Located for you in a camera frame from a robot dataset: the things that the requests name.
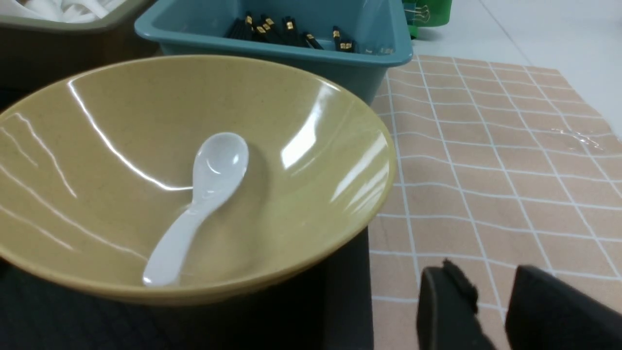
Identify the black plastic serving tray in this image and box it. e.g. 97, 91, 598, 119
0, 230, 374, 350

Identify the olive plastic spoon bin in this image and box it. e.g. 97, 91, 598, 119
0, 0, 157, 91

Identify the blue plastic chopstick bin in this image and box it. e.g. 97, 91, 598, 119
134, 0, 413, 104

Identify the pile of black chopsticks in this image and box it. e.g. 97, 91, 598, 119
224, 11, 360, 53

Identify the green cloth backdrop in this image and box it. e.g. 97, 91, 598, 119
402, 0, 452, 39

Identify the large yellow noodle bowl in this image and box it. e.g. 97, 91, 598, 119
0, 55, 397, 306

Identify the peach grid-pattern tablecloth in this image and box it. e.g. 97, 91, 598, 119
369, 55, 622, 350

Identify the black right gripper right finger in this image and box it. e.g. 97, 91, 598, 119
505, 264, 622, 350

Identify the white ceramic soup spoon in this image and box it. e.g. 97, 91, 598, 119
142, 132, 249, 287

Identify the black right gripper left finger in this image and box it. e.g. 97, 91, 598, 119
417, 259, 496, 350

